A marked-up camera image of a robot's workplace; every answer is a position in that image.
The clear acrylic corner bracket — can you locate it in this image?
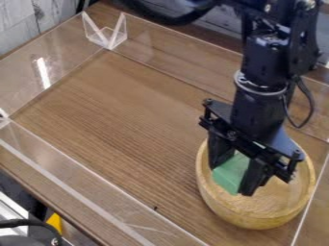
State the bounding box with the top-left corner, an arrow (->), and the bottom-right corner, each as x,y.
81,12 -> 127,50

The green rectangular block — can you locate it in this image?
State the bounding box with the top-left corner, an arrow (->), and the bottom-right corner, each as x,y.
212,151 -> 248,195

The brown wooden bowl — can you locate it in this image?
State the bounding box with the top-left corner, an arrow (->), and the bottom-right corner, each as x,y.
195,141 -> 315,230

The black cable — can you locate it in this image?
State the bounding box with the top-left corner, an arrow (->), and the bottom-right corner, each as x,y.
0,218 -> 65,246

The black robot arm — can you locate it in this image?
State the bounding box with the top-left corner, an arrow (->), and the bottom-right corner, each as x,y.
120,0 -> 322,196

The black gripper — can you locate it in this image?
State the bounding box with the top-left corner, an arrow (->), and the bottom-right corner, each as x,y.
198,90 -> 307,197

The yellow black equipment part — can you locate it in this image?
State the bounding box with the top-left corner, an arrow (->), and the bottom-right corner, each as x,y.
45,212 -> 74,246

